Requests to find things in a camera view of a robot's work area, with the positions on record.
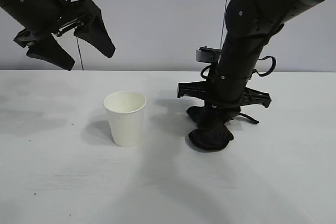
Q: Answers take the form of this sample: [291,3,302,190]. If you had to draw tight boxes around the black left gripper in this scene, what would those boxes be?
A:
[0,0,117,72]

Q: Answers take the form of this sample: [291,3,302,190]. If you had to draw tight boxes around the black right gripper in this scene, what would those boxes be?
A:
[177,72,272,110]

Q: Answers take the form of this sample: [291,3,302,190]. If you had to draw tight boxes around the black cloth rag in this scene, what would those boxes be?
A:
[186,104,260,153]

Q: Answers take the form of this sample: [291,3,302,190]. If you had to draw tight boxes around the white paper cup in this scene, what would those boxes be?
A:
[102,91,147,148]

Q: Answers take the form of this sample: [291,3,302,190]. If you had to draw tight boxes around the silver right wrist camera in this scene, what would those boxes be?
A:
[195,46,222,63]

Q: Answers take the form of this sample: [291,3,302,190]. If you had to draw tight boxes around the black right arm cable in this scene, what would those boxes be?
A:
[252,56,277,78]

